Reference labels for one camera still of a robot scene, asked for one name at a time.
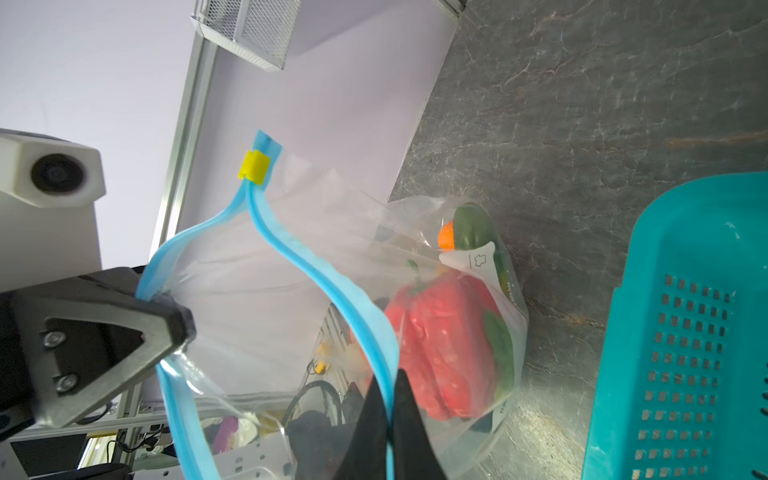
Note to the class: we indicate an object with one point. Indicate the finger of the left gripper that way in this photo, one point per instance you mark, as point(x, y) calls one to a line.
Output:
point(76, 343)

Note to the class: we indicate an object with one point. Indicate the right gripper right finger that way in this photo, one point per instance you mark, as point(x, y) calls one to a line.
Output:
point(414, 457)

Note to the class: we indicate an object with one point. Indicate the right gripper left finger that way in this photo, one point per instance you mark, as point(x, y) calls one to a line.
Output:
point(368, 455)

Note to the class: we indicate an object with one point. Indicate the small red pepper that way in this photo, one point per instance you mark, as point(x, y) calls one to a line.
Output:
point(461, 338)

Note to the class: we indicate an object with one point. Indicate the clear zip top bag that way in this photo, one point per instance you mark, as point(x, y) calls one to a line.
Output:
point(287, 342)

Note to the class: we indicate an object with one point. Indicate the small orange fruit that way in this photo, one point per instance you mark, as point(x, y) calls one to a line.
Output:
point(446, 239)

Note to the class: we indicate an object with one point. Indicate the teal plastic basket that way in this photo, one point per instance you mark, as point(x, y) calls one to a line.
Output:
point(682, 385)

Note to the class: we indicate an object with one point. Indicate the white mesh box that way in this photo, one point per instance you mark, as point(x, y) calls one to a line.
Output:
point(257, 31)

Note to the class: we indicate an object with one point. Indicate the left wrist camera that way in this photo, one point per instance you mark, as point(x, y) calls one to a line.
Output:
point(49, 187)

